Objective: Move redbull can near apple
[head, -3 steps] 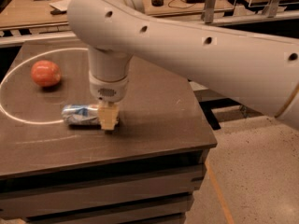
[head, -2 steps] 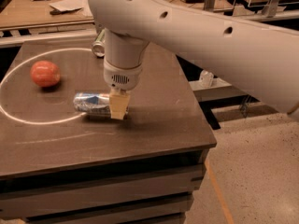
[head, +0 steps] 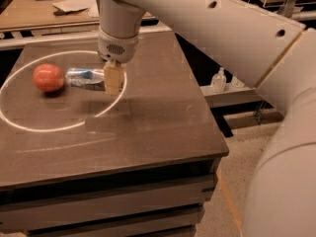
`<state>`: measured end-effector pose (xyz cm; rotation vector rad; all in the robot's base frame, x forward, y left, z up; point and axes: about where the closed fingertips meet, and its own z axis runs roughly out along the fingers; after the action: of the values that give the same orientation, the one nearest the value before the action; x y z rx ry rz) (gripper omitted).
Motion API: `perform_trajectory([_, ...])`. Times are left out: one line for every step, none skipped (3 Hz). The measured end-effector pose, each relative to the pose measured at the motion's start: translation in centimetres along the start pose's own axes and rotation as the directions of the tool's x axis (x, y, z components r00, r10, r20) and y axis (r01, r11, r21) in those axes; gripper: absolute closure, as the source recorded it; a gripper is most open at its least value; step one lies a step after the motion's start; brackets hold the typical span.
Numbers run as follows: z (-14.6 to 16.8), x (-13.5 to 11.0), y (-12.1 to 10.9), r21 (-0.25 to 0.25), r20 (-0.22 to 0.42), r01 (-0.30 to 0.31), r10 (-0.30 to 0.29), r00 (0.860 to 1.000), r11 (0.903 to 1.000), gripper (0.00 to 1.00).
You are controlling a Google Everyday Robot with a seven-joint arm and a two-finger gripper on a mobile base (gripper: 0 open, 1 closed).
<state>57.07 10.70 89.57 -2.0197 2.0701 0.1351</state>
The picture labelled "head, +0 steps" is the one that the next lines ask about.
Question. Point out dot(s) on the red apple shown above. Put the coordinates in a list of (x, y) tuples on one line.
[(48, 78)]

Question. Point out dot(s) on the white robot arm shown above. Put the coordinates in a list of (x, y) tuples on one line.
[(275, 56)]

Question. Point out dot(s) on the grey cabinet drawers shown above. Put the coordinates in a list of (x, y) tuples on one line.
[(69, 199)]

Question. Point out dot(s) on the right clear sanitizer bottle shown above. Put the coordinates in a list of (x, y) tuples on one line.
[(235, 82)]

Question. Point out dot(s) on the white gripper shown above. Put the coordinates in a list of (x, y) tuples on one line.
[(117, 48)]

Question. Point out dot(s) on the white paper sheet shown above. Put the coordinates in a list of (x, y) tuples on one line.
[(73, 6)]

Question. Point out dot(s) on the left clear sanitizer bottle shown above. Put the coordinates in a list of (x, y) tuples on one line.
[(218, 81)]

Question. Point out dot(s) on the clear sanitizer bottle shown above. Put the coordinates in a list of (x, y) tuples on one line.
[(235, 82), (218, 81)]

